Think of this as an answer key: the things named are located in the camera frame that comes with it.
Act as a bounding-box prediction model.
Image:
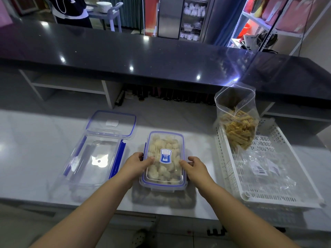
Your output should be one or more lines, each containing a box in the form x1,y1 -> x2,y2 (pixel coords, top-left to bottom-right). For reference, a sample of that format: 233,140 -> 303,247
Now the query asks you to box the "person's left hand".
120,152 -> 155,183

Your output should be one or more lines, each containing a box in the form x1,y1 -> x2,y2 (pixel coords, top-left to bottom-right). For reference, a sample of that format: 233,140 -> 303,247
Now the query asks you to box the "person's right hand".
179,156 -> 217,190

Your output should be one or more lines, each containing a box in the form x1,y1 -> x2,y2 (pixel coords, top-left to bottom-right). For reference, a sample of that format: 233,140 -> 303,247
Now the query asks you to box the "clear blue-clipped plastic container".
61,135 -> 127,195
139,131 -> 188,193

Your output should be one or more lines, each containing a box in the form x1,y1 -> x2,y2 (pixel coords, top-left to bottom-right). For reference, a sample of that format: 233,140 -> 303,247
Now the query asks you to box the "pile of pale food cubes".
146,135 -> 183,185

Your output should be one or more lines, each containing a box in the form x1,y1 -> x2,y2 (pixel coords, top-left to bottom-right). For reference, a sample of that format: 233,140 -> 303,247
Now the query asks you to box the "clear lid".
87,110 -> 137,140
142,131 -> 185,186

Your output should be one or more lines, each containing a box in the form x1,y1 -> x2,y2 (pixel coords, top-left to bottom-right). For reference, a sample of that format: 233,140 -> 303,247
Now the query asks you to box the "bag of pale round snacks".
232,149 -> 297,190

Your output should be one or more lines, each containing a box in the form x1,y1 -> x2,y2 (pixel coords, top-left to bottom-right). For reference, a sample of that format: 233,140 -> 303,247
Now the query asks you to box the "bag of yellow strip snacks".
213,81 -> 260,152

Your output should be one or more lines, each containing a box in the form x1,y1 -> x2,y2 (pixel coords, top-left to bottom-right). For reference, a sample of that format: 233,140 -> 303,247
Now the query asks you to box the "person's left forearm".
30,173 -> 135,248

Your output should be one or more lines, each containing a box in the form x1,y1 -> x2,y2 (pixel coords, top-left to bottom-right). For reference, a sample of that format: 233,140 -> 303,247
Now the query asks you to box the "person's right forearm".
198,178 -> 302,248

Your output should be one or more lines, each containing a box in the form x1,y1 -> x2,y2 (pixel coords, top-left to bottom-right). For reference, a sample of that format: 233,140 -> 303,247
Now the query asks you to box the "white perforated plastic basket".
214,117 -> 326,208

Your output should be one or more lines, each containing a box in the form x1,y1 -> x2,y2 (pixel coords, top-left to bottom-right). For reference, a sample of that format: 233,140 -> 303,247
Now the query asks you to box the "white perforated shoe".
129,228 -> 148,248

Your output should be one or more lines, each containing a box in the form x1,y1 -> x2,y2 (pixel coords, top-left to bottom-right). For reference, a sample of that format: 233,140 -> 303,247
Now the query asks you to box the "black cylindrical canister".
115,90 -> 126,107

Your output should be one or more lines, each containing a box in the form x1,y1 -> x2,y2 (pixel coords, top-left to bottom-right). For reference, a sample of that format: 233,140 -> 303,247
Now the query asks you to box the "black top bar counter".
0,19 -> 331,135

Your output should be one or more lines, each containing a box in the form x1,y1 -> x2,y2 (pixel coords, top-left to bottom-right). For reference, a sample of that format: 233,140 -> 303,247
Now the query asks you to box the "white small appliance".
242,34 -> 259,51

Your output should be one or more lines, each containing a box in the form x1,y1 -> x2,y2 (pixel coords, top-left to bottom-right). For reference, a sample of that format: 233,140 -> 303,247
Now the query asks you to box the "white flat mop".
152,0 -> 160,38

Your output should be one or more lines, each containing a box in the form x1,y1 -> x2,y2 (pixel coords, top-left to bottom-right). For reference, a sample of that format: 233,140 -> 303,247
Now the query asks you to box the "red bucket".
237,23 -> 251,39

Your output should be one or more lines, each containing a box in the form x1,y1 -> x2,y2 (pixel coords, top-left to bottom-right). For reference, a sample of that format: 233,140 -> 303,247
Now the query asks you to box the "black small appliance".
256,31 -> 279,54

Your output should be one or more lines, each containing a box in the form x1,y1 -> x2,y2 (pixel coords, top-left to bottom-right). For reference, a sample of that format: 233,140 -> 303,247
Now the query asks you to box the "blue curtain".
207,0 -> 249,47

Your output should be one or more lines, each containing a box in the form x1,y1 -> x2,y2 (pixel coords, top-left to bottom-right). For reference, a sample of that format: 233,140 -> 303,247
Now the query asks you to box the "red standing banner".
143,0 -> 160,37

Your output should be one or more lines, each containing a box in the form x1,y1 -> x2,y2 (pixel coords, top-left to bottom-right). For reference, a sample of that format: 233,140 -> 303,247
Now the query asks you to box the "pale plastic serving cart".
87,2 -> 124,33

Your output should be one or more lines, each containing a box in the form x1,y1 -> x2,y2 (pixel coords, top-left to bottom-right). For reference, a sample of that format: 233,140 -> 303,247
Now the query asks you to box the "stainless steel dish cabinet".
156,0 -> 217,43

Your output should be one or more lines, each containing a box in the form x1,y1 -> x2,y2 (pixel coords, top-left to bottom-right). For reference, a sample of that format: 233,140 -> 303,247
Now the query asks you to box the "teal skirted table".
101,0 -> 144,29

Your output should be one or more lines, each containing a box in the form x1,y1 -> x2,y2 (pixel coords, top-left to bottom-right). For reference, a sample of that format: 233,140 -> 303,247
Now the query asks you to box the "group of white dishes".
180,0 -> 207,42

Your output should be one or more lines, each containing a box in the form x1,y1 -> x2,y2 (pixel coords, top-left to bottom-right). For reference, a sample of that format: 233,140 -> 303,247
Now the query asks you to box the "white metal shelf rack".
227,0 -> 331,56

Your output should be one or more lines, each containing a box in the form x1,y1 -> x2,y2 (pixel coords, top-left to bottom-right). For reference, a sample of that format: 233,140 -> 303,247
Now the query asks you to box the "stack of white plates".
96,1 -> 113,14

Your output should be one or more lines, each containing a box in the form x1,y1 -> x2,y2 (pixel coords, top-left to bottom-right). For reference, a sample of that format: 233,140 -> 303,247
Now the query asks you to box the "red gift box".
244,0 -> 259,13

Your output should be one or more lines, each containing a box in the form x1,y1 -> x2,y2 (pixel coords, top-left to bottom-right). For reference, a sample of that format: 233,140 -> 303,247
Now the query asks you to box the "narrow pink gift bag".
261,0 -> 289,26

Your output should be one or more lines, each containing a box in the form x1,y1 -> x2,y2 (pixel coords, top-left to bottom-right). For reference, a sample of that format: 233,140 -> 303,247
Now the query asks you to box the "wide pink gift bag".
275,0 -> 317,34

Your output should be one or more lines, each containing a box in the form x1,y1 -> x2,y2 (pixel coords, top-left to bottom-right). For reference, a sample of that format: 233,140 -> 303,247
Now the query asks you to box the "dark wood display cabinet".
10,0 -> 39,14

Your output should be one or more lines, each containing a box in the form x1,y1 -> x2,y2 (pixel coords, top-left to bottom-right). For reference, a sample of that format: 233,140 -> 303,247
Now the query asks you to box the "pink plastic bin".
0,0 -> 13,26

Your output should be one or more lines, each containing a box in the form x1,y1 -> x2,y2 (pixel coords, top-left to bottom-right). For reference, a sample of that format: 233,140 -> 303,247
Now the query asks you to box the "black hanging cable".
299,0 -> 315,56

